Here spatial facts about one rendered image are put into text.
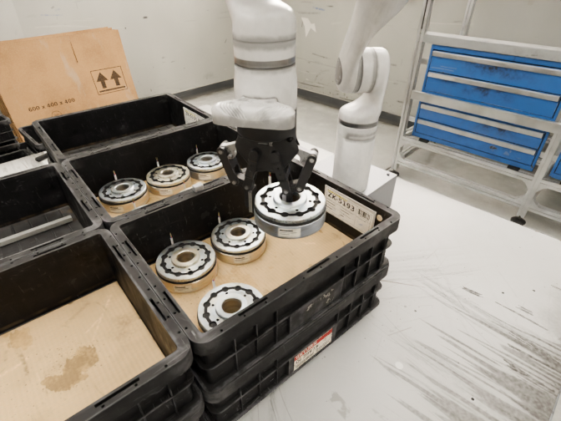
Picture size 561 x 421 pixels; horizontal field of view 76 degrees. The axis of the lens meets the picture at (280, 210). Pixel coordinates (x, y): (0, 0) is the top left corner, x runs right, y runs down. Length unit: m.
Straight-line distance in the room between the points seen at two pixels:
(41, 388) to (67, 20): 3.35
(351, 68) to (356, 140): 0.16
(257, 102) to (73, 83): 3.21
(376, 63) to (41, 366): 0.77
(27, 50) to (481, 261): 3.28
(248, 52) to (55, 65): 3.18
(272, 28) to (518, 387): 0.67
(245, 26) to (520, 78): 2.02
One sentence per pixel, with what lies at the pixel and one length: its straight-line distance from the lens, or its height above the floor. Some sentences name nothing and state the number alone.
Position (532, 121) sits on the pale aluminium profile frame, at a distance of 2.32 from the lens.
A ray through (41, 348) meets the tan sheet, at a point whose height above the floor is 0.83.
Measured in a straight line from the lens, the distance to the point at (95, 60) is 3.64.
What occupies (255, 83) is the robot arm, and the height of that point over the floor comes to 1.18.
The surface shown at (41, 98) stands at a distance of 3.51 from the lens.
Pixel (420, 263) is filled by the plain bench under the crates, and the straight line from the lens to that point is 0.92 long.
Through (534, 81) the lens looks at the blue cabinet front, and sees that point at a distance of 2.32.
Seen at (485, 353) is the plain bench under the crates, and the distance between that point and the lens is 0.80.
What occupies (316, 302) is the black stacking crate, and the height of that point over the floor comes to 0.85.
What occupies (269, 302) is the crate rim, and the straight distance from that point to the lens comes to 0.47.
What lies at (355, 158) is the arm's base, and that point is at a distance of 0.87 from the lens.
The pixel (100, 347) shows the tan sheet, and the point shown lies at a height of 0.83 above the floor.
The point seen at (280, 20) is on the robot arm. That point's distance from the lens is 0.41.
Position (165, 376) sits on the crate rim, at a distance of 0.44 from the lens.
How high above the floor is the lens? 1.29
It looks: 35 degrees down
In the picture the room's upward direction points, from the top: straight up
